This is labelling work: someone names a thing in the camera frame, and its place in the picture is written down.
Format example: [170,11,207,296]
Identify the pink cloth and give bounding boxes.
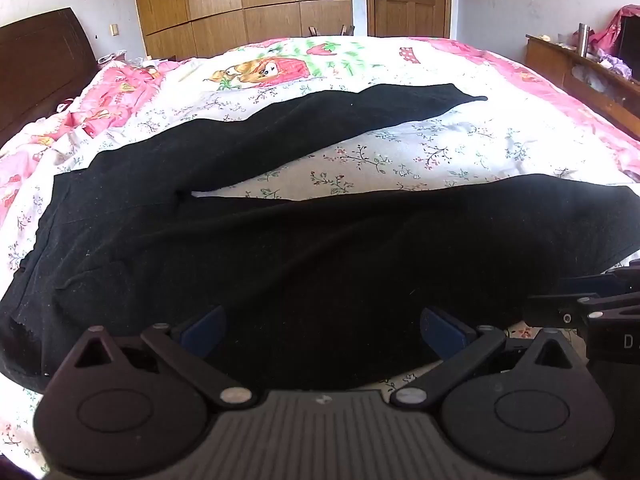
[589,4,640,51]

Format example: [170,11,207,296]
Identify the wooden wardrobe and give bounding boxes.
[130,0,368,58]

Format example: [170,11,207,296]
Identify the wooden side cabinet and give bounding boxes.
[525,34,640,136]

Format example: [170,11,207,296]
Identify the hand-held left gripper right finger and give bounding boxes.
[391,307,593,408]

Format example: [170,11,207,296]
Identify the floral printed quilt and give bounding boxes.
[0,35,640,471]

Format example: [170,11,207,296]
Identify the black pants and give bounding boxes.
[0,81,640,393]

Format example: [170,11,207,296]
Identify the white plastic bag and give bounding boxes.
[572,64,617,97]

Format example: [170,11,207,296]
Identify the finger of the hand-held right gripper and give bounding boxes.
[521,296,640,330]
[560,260,640,301]

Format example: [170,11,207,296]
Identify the lilac cloth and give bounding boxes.
[599,52,636,77]

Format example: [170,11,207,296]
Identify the dark wooden headboard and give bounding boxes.
[0,7,98,146]

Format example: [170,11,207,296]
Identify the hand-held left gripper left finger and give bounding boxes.
[62,306,257,408]

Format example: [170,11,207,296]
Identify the black television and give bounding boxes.
[617,19,640,81]

